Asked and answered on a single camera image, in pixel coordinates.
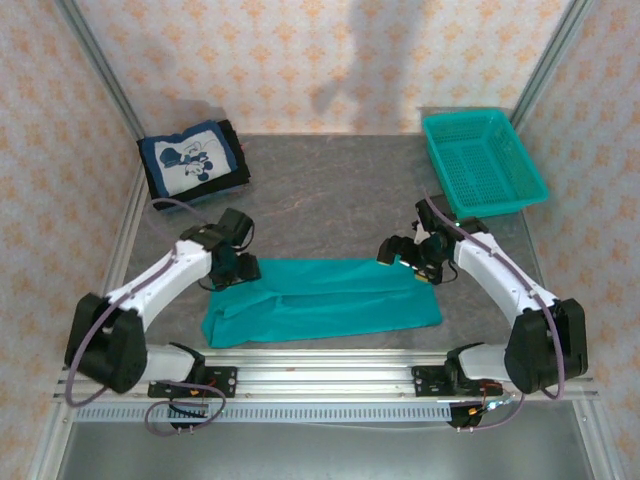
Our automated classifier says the teal plastic mesh basket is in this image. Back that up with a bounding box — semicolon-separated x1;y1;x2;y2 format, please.
421;107;550;221

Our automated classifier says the aluminium table side rail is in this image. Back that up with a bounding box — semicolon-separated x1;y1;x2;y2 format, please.
102;167;151;296
518;209;557;304

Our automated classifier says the folded navy cartoon-print t-shirt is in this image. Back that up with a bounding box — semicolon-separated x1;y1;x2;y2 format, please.
137;124;239;199

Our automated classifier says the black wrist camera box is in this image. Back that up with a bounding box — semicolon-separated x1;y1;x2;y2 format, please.
399;235;426;265
238;253;262;281

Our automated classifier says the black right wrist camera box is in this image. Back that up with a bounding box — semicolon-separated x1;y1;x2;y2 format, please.
399;235;426;265

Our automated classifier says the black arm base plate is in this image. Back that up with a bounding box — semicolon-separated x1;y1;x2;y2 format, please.
410;364;469;399
148;366;239;400

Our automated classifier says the aluminium frame post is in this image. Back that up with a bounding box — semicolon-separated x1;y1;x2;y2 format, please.
509;0;594;126
58;0;146;144

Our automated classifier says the slotted grey cable duct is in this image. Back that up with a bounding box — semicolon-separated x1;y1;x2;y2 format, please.
74;403;454;426

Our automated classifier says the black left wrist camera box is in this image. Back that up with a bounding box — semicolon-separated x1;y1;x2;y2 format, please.
238;253;262;281

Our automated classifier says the teal t-shirt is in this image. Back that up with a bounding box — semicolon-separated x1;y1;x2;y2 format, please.
200;255;444;350

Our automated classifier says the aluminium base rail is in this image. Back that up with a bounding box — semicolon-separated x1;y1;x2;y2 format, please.
52;349;599;401

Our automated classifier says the folded blue t-shirt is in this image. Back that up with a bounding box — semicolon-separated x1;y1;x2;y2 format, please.
159;187;246;216

